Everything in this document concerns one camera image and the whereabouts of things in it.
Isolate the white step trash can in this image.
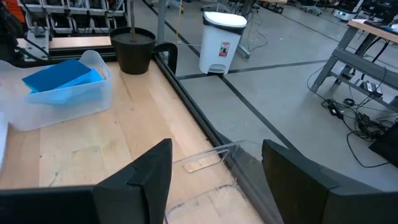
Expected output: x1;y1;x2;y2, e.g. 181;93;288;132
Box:
198;11;248;76

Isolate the potted green plant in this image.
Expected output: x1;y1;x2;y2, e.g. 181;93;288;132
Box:
108;0;157;75

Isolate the black floor cable bundle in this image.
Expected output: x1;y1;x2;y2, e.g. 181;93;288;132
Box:
306;67;398;169

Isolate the wooden top metal workbench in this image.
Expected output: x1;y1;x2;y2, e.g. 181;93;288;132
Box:
310;18;398;113

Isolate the grey metal stand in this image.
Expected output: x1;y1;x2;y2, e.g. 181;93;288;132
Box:
156;0;168;44

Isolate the dark blue sponge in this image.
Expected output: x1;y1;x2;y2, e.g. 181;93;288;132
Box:
21;58;93;94

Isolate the parts rack with small bins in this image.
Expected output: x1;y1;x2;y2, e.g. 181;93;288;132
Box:
17;0;130;35

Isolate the black curved corner bracket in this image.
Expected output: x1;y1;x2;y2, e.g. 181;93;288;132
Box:
153;42;179;75

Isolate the black floor equipment box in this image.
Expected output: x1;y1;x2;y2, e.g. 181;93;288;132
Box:
368;123;398;165

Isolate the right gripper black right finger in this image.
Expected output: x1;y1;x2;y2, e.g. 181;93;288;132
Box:
262;138;398;224

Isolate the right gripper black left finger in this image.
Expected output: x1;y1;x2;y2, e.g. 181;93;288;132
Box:
0;138;174;224

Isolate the frosted white plastic bin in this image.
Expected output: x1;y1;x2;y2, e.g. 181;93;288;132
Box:
0;49;113;132

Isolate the clear plastic bin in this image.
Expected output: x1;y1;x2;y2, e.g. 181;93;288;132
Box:
163;139;299;224

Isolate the silver mounting plate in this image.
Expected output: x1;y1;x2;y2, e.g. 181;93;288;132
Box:
24;28;51;62

